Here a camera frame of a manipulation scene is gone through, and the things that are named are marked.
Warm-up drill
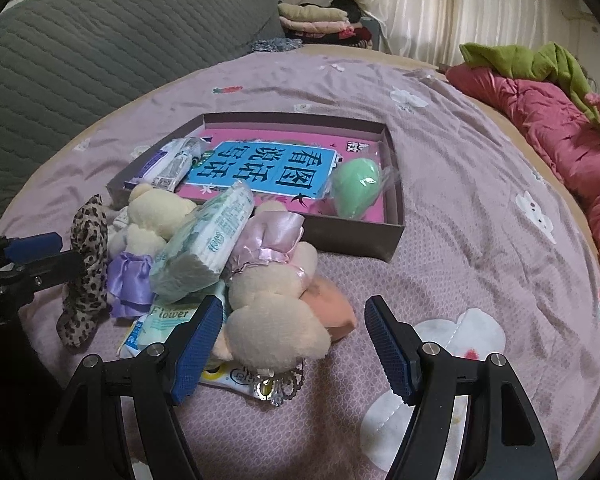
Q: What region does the silver crown ornament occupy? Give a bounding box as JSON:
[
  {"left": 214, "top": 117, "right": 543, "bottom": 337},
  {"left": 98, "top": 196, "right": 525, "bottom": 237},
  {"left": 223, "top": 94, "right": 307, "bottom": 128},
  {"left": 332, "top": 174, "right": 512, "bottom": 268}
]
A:
[{"left": 250, "top": 365, "right": 306, "bottom": 407}]

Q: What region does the orange cloth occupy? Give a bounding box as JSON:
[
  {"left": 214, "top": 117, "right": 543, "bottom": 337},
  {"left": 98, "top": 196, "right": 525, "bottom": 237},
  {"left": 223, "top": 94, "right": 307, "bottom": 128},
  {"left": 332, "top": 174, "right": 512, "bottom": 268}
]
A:
[{"left": 300, "top": 277, "right": 357, "bottom": 343}]

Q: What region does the mauve printed bed sheet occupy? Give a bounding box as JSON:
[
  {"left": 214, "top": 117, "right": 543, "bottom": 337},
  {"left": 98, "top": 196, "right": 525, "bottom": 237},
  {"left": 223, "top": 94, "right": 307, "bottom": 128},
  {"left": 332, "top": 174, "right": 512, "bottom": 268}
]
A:
[{"left": 0, "top": 42, "right": 600, "bottom": 480}]

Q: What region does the green sponge in plastic bag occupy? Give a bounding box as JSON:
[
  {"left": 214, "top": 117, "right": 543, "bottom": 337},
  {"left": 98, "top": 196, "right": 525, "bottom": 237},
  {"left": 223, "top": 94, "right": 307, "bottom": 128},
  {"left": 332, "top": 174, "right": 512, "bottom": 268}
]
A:
[{"left": 330, "top": 157, "right": 387, "bottom": 221}]

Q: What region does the pink folded garment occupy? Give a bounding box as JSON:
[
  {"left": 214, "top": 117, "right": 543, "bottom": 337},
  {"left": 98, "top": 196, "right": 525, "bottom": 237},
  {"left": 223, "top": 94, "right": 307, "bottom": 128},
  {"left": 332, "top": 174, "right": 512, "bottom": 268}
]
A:
[{"left": 282, "top": 20, "right": 353, "bottom": 36}]

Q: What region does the teal-white flat tissue packet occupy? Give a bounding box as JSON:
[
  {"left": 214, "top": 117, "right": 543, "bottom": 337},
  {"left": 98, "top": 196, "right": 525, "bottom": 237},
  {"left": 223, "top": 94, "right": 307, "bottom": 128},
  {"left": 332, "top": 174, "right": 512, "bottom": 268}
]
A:
[{"left": 117, "top": 295, "right": 261, "bottom": 396}]

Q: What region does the white and purple packet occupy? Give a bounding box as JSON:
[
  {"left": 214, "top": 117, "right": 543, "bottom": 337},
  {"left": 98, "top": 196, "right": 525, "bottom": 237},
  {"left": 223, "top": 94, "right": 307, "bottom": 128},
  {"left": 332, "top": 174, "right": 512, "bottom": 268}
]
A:
[{"left": 125, "top": 137, "right": 216, "bottom": 192}]

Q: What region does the green-white tissue pack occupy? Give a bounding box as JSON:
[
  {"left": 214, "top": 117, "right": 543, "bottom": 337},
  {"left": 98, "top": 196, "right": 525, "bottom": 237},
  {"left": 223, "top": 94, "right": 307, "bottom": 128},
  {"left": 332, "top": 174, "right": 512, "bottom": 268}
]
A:
[{"left": 150, "top": 182, "right": 256, "bottom": 306}]

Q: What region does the green cloth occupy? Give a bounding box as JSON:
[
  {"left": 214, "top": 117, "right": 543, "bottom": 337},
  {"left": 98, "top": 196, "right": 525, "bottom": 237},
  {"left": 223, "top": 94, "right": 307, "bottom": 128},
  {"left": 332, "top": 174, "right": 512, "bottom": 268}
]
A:
[{"left": 459, "top": 41, "right": 600, "bottom": 123}]

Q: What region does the white curtain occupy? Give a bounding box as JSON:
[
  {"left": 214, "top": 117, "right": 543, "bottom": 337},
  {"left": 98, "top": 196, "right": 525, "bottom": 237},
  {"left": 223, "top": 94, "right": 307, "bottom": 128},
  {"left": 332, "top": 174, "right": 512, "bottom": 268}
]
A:
[{"left": 357, "top": 0, "right": 591, "bottom": 68}]

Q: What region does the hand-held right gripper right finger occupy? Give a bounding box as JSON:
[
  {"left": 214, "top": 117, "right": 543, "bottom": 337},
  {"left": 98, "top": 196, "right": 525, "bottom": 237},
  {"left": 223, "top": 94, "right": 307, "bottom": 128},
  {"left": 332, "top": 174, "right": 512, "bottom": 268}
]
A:
[{"left": 364, "top": 295, "right": 561, "bottom": 480}]

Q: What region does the cream plush bear pink dress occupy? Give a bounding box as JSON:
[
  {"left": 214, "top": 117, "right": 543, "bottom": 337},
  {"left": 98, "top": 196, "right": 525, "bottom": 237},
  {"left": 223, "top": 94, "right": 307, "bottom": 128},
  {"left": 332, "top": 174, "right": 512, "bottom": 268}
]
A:
[{"left": 215, "top": 202, "right": 333, "bottom": 366}]

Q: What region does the pink book with blue label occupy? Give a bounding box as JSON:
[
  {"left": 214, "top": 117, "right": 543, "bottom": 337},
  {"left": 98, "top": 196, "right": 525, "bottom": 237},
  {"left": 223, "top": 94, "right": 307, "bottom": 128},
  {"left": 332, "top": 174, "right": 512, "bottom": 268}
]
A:
[{"left": 177, "top": 127, "right": 388, "bottom": 223}]

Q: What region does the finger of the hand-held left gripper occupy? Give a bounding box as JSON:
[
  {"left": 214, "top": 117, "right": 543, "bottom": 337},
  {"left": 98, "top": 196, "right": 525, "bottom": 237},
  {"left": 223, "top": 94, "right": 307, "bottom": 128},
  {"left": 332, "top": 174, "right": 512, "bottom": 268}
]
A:
[
  {"left": 0, "top": 250, "right": 88, "bottom": 306},
  {"left": 0, "top": 232, "right": 63, "bottom": 266}
]

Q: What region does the red quilt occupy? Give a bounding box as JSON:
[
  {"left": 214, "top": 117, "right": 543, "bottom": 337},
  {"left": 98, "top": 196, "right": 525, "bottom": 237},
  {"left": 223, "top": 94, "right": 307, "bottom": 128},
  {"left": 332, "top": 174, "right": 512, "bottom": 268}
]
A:
[{"left": 446, "top": 65, "right": 600, "bottom": 321}]

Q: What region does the grey quilted headboard cover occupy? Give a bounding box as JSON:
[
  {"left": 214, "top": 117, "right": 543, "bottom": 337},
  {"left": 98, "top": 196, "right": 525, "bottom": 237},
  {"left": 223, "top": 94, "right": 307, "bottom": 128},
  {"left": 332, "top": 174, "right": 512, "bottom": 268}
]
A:
[{"left": 0, "top": 0, "right": 287, "bottom": 241}]

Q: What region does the black garment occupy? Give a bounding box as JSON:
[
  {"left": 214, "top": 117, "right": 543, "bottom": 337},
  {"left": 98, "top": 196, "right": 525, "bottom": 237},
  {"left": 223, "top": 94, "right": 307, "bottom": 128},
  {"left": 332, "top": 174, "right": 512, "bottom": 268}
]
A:
[{"left": 330, "top": 0, "right": 363, "bottom": 23}]

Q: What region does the leopard print scrunchie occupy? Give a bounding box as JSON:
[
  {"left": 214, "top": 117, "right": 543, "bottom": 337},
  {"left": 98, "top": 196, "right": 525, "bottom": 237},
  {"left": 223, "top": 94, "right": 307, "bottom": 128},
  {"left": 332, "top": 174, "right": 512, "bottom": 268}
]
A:
[{"left": 56, "top": 194, "right": 110, "bottom": 350}]

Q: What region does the white floral fabric pouch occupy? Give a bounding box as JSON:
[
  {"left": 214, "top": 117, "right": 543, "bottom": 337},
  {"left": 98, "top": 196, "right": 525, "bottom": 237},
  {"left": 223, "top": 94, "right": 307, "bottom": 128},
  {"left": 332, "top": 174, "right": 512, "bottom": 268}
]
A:
[{"left": 109, "top": 207, "right": 136, "bottom": 241}]

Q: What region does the pile of folded clothes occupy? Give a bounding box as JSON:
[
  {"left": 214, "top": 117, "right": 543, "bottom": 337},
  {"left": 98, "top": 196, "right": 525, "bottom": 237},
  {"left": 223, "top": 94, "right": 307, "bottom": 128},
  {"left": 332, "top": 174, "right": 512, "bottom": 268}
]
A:
[{"left": 285, "top": 24, "right": 381, "bottom": 51}]

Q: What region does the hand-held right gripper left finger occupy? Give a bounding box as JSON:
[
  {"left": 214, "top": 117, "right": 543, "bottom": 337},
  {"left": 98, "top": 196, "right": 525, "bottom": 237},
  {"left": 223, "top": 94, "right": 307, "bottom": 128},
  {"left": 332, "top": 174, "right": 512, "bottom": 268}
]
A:
[{"left": 35, "top": 295, "right": 226, "bottom": 480}]

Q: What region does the beige folded garment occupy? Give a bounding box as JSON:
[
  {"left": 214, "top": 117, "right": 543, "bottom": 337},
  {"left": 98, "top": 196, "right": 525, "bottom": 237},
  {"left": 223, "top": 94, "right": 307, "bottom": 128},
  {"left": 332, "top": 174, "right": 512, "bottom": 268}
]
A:
[{"left": 279, "top": 2, "right": 351, "bottom": 23}]

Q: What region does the dark patterned cloth bundle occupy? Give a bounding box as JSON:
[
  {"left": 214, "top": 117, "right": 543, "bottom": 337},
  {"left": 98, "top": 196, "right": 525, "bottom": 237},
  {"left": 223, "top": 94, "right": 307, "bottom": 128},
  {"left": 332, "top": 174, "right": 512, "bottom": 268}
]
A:
[{"left": 252, "top": 37, "right": 306, "bottom": 55}]

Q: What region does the cream plush bear purple dress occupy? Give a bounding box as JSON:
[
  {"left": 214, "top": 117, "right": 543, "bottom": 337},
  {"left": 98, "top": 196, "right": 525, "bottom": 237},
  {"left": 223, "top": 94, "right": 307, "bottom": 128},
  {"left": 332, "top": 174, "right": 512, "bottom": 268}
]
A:
[{"left": 107, "top": 183, "right": 198, "bottom": 318}]

